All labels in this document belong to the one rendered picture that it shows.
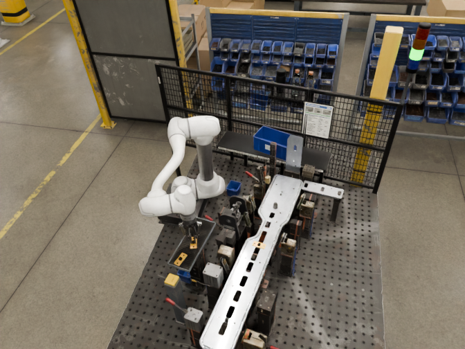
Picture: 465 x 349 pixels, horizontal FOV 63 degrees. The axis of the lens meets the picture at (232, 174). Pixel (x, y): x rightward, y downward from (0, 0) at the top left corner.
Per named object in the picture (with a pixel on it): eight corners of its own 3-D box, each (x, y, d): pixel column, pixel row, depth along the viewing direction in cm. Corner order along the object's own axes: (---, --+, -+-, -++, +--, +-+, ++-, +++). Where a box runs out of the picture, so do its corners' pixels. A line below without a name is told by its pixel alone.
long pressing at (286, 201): (234, 361, 193) (234, 361, 192) (194, 345, 199) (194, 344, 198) (304, 181, 284) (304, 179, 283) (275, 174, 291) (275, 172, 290)
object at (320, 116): (329, 140, 293) (334, 105, 271) (300, 133, 299) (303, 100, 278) (329, 138, 294) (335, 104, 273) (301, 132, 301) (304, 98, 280)
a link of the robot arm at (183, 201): (195, 199, 210) (171, 203, 209) (192, 179, 199) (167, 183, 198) (198, 215, 202) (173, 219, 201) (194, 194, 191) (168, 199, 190)
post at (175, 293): (185, 325, 237) (174, 289, 207) (174, 321, 239) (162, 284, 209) (190, 315, 242) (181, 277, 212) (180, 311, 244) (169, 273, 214)
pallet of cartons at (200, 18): (228, 100, 550) (224, 28, 478) (174, 97, 562) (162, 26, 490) (241, 60, 636) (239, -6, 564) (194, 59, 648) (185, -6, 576)
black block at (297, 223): (299, 254, 272) (303, 228, 252) (285, 250, 275) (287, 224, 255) (302, 245, 277) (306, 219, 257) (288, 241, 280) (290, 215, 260)
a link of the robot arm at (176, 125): (167, 133, 227) (189, 129, 228) (165, 113, 238) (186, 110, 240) (169, 148, 236) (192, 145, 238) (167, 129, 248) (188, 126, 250)
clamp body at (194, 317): (205, 354, 224) (198, 326, 199) (187, 347, 228) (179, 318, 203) (212, 338, 230) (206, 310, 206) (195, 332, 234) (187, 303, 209)
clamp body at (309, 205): (309, 242, 279) (314, 210, 255) (294, 237, 283) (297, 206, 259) (313, 233, 285) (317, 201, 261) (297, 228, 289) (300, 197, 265)
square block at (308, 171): (308, 206, 304) (313, 172, 279) (298, 203, 306) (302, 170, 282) (311, 199, 309) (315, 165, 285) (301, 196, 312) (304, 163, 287)
